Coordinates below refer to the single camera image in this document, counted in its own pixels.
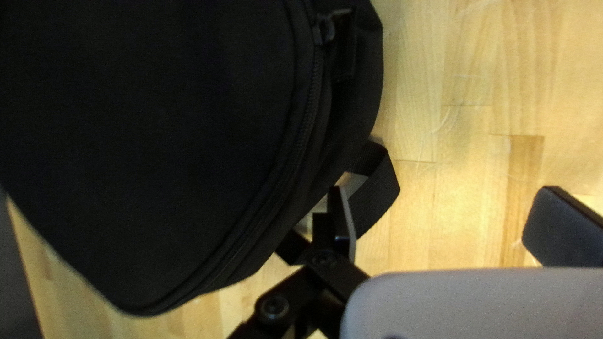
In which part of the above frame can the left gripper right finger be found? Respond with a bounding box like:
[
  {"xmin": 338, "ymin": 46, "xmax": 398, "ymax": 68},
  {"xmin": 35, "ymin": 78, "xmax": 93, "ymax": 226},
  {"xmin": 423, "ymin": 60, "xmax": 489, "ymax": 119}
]
[{"xmin": 521, "ymin": 186, "xmax": 603, "ymax": 268}]

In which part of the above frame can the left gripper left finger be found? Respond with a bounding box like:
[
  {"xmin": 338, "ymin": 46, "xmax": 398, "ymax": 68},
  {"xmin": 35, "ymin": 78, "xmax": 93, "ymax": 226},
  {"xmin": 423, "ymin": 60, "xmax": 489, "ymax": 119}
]
[{"xmin": 226, "ymin": 186, "xmax": 370, "ymax": 339}]

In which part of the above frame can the black backpack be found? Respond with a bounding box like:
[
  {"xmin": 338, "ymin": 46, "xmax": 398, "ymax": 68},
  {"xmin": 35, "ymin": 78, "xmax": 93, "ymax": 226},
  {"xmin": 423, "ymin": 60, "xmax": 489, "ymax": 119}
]
[{"xmin": 0, "ymin": 0, "xmax": 401, "ymax": 317}]

